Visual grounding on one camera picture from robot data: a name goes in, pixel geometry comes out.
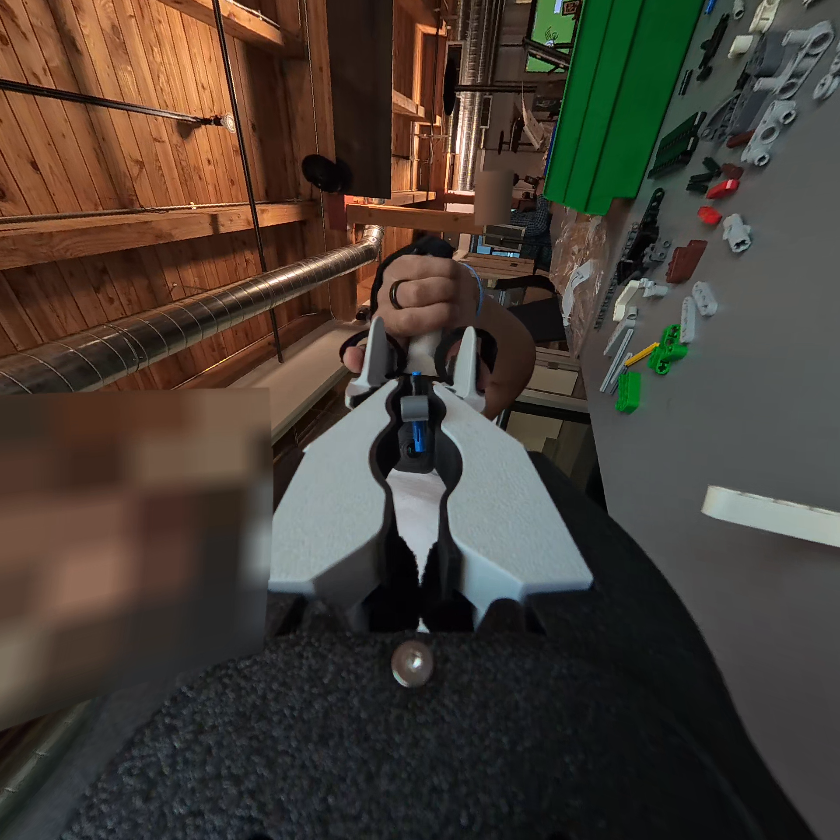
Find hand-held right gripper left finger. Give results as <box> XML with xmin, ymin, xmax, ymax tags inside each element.
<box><xmin>268</xmin><ymin>382</ymin><xmax>421</xmax><ymax>634</ymax></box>

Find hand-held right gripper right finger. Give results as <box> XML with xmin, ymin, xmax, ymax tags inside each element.
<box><xmin>420</xmin><ymin>382</ymin><xmax>595</xmax><ymax>634</ymax></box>

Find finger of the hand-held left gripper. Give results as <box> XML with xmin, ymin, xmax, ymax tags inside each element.
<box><xmin>433</xmin><ymin>325</ymin><xmax>488</xmax><ymax>417</ymax></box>
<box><xmin>344</xmin><ymin>317</ymin><xmax>408</xmax><ymax>408</ymax></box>

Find black lego beam blue pins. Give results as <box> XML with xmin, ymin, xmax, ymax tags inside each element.
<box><xmin>392</xmin><ymin>371</ymin><xmax>437</xmax><ymax>475</ymax></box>

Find tan building piece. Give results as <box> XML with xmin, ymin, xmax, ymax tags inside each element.
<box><xmin>701</xmin><ymin>484</ymin><xmax>840</xmax><ymax>547</ymax></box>

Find person's left forearm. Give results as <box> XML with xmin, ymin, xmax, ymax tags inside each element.
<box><xmin>482</xmin><ymin>307</ymin><xmax>538</xmax><ymax>426</ymax></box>

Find pile of assorted lego pieces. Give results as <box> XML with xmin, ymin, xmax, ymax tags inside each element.
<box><xmin>594</xmin><ymin>0</ymin><xmax>840</xmax><ymax>416</ymax></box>

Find person's left hand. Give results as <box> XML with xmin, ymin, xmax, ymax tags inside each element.
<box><xmin>344</xmin><ymin>252</ymin><xmax>506</xmax><ymax>408</ymax></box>

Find person in white shirt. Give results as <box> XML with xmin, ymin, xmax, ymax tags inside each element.
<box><xmin>387</xmin><ymin>469</ymin><xmax>450</xmax><ymax>559</ymax></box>

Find black office chair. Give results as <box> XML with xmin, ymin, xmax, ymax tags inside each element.
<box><xmin>489</xmin><ymin>274</ymin><xmax>568</xmax><ymax>345</ymax></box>

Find clear plastic bag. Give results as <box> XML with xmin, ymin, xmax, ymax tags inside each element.
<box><xmin>550</xmin><ymin>209</ymin><xmax>614</xmax><ymax>358</ymax></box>

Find black ceiling rod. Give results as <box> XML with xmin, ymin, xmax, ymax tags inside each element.
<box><xmin>211</xmin><ymin>0</ymin><xmax>284</xmax><ymax>363</ymax></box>

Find dark hanging panel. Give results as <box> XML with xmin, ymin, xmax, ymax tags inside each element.
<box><xmin>326</xmin><ymin>0</ymin><xmax>395</xmax><ymax>198</ymax></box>

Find ribbed silver ducts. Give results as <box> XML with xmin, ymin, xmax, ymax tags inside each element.
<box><xmin>456</xmin><ymin>0</ymin><xmax>500</xmax><ymax>191</ymax></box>

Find green plastic tray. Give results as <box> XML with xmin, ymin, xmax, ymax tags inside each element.
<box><xmin>543</xmin><ymin>0</ymin><xmax>708</xmax><ymax>216</ymax></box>

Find green display screen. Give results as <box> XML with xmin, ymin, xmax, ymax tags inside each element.
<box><xmin>525</xmin><ymin>0</ymin><xmax>585</xmax><ymax>73</ymax></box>

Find thin blue bracelet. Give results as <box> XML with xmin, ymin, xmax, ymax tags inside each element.
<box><xmin>459</xmin><ymin>262</ymin><xmax>488</xmax><ymax>317</ymax></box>

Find silver air duct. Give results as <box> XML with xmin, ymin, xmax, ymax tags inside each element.
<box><xmin>0</xmin><ymin>223</ymin><xmax>388</xmax><ymax>396</ymax></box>

